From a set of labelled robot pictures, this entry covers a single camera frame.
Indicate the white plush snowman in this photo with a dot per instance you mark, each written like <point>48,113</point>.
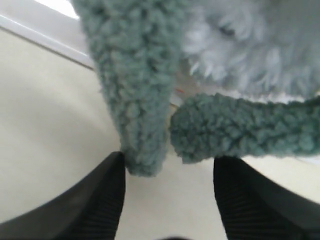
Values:
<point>261,49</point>

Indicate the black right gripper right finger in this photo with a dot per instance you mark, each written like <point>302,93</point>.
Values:
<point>253,207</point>

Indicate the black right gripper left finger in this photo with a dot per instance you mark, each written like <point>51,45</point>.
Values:
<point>89,210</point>

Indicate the green fuzzy scarf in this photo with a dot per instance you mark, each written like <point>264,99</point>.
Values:
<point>136,49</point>

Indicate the white plastic tray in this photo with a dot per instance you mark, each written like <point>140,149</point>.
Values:
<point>55,26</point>

